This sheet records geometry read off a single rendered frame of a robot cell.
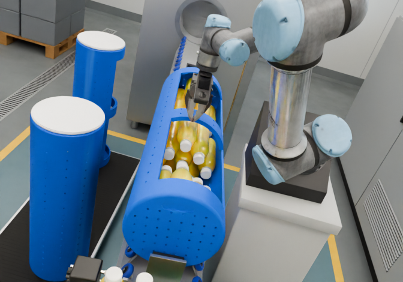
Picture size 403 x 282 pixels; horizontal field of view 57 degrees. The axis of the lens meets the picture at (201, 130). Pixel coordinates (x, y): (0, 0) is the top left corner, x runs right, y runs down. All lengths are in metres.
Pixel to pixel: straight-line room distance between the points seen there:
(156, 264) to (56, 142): 0.65
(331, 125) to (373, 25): 5.18
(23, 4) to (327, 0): 4.04
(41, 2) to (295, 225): 3.73
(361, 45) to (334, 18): 5.51
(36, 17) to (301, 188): 3.76
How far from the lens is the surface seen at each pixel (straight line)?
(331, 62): 6.24
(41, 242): 1.90
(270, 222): 1.23
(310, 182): 1.24
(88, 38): 2.36
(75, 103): 1.65
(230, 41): 1.07
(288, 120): 0.87
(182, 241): 1.08
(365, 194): 3.23
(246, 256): 1.35
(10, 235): 2.30
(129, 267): 1.11
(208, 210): 1.00
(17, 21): 4.65
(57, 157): 1.54
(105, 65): 2.28
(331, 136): 1.04
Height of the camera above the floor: 1.87
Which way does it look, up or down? 31 degrees down
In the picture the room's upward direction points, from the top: 16 degrees clockwise
